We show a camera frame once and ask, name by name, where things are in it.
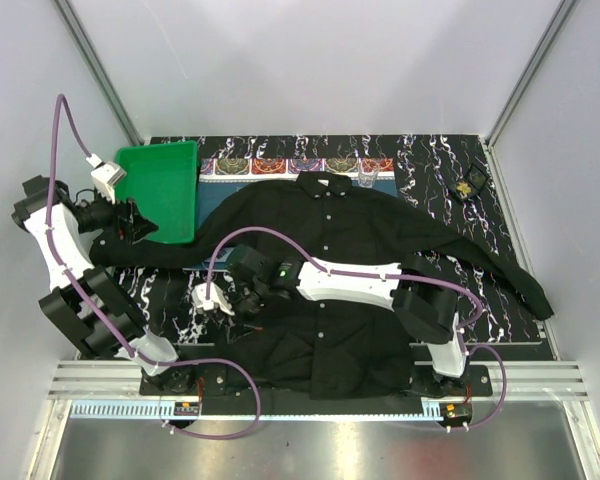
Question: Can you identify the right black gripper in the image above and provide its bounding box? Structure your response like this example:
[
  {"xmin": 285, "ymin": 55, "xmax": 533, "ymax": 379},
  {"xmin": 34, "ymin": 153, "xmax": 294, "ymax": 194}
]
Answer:
[{"xmin": 216, "ymin": 281, "xmax": 272, "ymax": 345}]

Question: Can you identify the black button shirt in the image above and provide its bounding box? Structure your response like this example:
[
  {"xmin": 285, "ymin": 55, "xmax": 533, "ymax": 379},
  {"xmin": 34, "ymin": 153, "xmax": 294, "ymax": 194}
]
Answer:
[{"xmin": 89, "ymin": 172, "xmax": 553, "ymax": 400}]

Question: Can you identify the gold brooch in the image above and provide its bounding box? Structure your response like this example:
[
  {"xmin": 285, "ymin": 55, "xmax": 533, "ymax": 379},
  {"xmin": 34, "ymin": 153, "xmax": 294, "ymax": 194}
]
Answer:
[{"xmin": 456, "ymin": 182, "xmax": 473, "ymax": 198}]

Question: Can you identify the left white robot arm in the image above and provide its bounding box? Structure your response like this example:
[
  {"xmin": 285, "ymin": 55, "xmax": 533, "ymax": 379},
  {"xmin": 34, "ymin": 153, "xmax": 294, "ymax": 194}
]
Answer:
[{"xmin": 12, "ymin": 175, "xmax": 196, "ymax": 396}]

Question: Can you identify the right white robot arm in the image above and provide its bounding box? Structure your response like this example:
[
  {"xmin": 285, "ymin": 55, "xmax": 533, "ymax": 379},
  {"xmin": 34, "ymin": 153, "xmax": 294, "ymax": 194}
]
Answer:
[{"xmin": 225, "ymin": 245, "xmax": 470, "ymax": 397}]

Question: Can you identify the black brooch box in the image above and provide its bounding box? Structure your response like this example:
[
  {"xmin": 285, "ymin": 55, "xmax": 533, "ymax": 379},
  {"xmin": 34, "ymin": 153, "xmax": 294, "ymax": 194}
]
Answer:
[{"xmin": 449, "ymin": 163, "xmax": 490, "ymax": 203}]

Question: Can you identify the green plastic tray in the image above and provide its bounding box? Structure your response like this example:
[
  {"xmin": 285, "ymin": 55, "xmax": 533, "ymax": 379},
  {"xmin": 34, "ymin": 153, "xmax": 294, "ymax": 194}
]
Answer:
[{"xmin": 116, "ymin": 141, "xmax": 199, "ymax": 245}]

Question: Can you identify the blue patterned placemat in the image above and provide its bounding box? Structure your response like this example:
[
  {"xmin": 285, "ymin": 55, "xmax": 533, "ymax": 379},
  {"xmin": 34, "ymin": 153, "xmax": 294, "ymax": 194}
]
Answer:
[{"xmin": 182, "ymin": 157, "xmax": 399, "ymax": 274}]

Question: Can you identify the clear drinking glass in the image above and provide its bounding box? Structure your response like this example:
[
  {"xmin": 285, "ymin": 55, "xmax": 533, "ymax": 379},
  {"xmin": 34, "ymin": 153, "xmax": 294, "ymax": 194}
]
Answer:
[{"xmin": 358, "ymin": 159, "xmax": 380, "ymax": 189}]

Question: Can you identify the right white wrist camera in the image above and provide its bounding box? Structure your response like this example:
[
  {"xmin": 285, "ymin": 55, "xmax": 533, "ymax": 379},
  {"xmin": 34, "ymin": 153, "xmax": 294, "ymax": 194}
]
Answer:
[{"xmin": 192, "ymin": 283, "xmax": 235, "ymax": 316}]

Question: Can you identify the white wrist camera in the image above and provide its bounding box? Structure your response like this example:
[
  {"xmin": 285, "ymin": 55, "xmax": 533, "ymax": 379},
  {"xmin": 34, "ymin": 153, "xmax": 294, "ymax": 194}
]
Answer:
[
  {"xmin": 86, "ymin": 154, "xmax": 127, "ymax": 204},
  {"xmin": 192, "ymin": 283, "xmax": 235, "ymax": 316}
]

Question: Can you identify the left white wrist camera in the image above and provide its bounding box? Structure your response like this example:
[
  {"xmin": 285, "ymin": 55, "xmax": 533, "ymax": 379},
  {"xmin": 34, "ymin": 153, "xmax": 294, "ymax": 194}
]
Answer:
[{"xmin": 86, "ymin": 154, "xmax": 127, "ymax": 204}]

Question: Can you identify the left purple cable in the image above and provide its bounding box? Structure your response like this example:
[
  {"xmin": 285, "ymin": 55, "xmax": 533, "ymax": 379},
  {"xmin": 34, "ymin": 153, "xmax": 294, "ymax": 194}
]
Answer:
[{"xmin": 45, "ymin": 93, "xmax": 262, "ymax": 441}]

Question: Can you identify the purple cable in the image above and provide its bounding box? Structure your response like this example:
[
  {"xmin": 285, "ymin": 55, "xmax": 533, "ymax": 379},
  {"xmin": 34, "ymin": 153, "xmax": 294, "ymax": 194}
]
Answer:
[
  {"xmin": 45, "ymin": 93, "xmax": 262, "ymax": 441},
  {"xmin": 203, "ymin": 225, "xmax": 507, "ymax": 432}
]

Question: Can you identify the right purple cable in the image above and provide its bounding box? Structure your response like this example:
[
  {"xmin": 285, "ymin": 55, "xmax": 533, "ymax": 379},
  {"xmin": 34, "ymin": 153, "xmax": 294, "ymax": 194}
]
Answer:
[{"xmin": 203, "ymin": 225, "xmax": 507, "ymax": 432}]

